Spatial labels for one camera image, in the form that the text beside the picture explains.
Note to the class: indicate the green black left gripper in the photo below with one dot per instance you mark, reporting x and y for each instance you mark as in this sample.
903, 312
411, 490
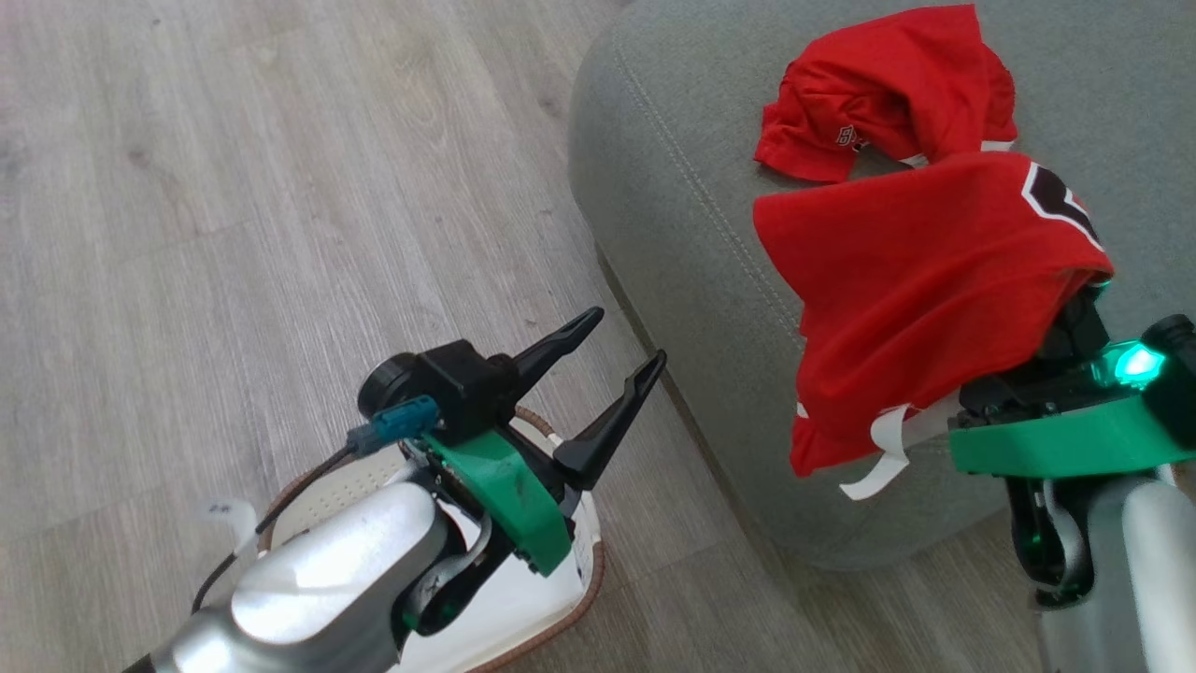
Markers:
495, 486

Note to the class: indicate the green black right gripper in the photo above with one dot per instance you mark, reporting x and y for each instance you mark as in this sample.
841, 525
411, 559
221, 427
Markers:
1046, 439

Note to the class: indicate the red jersey with white ribbons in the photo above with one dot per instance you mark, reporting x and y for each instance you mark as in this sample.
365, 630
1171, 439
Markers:
916, 290

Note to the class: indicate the red shirt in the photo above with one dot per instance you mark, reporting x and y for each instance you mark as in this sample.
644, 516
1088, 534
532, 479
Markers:
888, 84

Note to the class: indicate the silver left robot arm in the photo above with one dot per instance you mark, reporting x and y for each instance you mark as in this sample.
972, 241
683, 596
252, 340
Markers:
318, 598

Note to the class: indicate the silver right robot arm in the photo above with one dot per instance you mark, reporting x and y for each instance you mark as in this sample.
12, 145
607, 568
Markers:
1131, 579

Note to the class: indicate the grey sofa seat cushion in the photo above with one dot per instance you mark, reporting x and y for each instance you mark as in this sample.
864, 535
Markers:
673, 187

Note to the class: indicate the white laundry basket brown rim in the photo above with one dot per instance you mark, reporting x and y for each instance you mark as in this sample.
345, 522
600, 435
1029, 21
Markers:
523, 608

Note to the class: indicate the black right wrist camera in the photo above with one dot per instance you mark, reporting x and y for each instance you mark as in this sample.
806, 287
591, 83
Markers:
1175, 360

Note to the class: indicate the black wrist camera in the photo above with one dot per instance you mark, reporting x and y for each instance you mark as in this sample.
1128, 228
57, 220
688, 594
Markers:
448, 383
1175, 360

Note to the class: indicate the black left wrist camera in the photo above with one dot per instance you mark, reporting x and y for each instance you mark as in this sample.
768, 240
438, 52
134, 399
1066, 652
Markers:
448, 383

